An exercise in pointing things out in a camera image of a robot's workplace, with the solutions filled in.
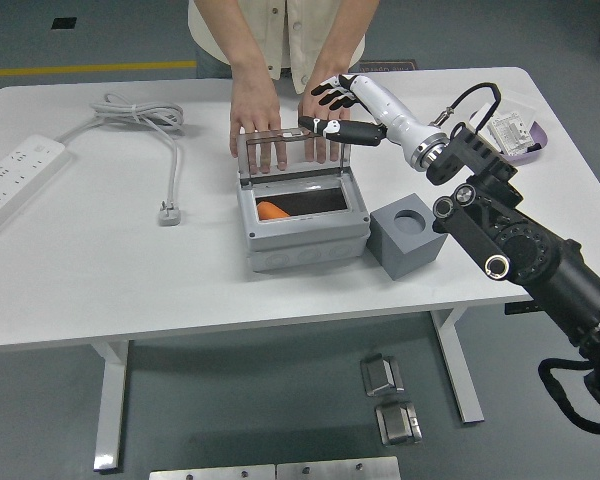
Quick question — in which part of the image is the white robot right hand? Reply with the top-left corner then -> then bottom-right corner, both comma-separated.
297,73 -> 445,162

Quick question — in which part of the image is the person's left hand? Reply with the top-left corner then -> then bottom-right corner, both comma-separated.
297,64 -> 354,165

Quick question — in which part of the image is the person's right hand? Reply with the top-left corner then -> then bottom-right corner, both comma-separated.
228,74 -> 288,175

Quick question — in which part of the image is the transparent hinged box lid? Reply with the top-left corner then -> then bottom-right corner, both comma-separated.
236,127 -> 352,182

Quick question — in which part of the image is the orange cylindrical battery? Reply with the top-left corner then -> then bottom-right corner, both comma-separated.
256,200 -> 292,221

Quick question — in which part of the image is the metal floor socket box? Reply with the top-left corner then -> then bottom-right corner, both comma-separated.
359,352 -> 405,399
373,399 -> 424,447

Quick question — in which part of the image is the dark floor sign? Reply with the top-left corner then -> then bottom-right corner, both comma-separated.
357,59 -> 420,74

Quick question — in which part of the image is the person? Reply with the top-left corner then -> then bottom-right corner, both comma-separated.
188,0 -> 367,94

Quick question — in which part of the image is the plain white socket panel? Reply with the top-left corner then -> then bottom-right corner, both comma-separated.
469,103 -> 496,132

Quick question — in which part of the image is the clear plastic bag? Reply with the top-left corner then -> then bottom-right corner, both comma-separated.
499,89 -> 540,121

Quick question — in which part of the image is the grey cube holder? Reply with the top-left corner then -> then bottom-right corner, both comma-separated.
368,192 -> 450,280

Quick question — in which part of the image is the purple plastic tray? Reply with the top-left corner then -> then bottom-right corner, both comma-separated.
468,109 -> 551,167

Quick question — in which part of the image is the yellow floor tape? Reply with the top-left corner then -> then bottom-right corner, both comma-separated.
0,60 -> 199,79

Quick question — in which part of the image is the white power strip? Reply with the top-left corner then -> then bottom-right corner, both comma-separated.
0,133 -> 66,238

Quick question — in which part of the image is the white table leg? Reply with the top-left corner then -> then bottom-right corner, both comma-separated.
428,305 -> 485,426
90,339 -> 131,474

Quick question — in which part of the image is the steel floor plate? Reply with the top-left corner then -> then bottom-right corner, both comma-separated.
276,455 -> 401,480
148,463 -> 276,480

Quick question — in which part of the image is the grey plastic enclosure box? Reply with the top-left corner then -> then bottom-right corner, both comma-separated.
235,167 -> 373,274

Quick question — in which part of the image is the white power cord with plug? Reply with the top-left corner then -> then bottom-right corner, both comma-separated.
54,90 -> 186,228

